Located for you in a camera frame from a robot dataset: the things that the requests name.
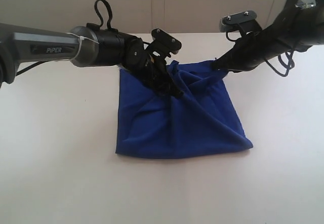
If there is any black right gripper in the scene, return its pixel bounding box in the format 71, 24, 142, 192
211, 32, 281, 72

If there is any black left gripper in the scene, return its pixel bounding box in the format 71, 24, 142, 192
124, 50, 183, 99

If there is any blue microfiber towel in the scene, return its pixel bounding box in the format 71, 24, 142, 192
115, 60, 253, 159

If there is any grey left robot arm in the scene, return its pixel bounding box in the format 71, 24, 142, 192
1, 23, 183, 98

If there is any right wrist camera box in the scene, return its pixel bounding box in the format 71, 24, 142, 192
219, 10, 262, 36

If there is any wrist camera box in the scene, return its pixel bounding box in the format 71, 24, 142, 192
146, 28, 182, 58
219, 10, 262, 36

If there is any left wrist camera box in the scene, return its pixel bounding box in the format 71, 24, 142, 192
146, 28, 182, 58

